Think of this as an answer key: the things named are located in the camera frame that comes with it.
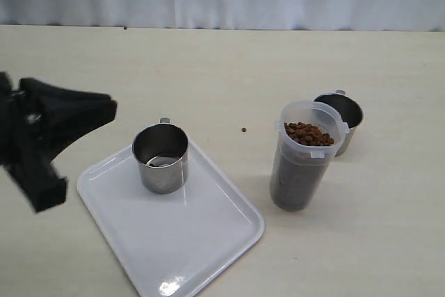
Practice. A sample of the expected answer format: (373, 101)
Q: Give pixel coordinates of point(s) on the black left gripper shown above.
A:
(67, 116)

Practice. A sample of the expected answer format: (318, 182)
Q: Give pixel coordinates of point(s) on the steel cup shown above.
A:
(349, 110)
(161, 152)

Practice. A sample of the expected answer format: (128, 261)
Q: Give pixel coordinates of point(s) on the white plastic tray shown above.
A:
(174, 244)

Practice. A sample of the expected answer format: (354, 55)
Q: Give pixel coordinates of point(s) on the clear plastic container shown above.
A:
(309, 136)

